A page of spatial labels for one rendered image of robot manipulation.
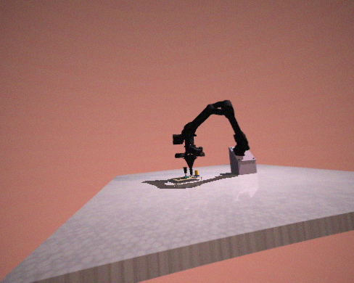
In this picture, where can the tan circuit board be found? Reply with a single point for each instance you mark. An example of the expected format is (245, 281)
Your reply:
(188, 177)

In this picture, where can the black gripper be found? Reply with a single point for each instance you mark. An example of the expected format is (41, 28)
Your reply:
(188, 157)

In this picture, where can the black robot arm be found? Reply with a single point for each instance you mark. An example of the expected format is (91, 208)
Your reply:
(227, 110)

